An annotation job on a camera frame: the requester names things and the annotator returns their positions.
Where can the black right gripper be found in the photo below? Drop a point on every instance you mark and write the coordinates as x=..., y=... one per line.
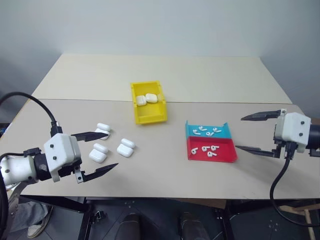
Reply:
x=281, y=147

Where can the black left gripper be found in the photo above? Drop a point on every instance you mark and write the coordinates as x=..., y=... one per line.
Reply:
x=71, y=171

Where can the white case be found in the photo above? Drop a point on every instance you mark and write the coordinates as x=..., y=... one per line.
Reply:
x=151, y=98
x=103, y=127
x=141, y=100
x=125, y=148
x=98, y=153

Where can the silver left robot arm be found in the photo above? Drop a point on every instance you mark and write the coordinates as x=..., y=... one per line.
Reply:
x=15, y=170

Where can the white case top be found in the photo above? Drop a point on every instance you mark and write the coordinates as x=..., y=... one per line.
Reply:
x=103, y=127

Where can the yellow plastic bin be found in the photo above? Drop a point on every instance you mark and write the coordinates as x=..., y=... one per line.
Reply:
x=150, y=112

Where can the blue plastic tray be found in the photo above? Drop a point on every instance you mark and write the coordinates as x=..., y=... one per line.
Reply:
x=222, y=133

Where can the red plastic tray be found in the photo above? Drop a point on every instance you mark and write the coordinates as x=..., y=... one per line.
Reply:
x=225, y=152

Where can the dark rounded shape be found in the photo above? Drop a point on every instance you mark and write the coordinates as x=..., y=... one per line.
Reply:
x=190, y=227
x=130, y=227

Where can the grey trouser leg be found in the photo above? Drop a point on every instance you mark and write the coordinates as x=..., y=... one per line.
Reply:
x=30, y=211

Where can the grey white sneaker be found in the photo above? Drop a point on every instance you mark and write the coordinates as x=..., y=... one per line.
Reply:
x=37, y=228

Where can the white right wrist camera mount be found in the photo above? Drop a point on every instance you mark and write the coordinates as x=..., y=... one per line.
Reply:
x=292, y=130

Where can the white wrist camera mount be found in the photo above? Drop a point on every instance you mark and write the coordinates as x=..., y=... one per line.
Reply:
x=292, y=130
x=62, y=150

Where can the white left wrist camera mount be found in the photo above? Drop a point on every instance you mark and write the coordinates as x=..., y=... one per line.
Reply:
x=62, y=150

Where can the black metal table frame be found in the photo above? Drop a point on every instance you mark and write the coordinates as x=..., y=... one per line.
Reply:
x=85, y=225

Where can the wooden frame piece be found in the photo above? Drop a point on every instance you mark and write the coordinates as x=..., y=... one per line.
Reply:
x=308, y=217

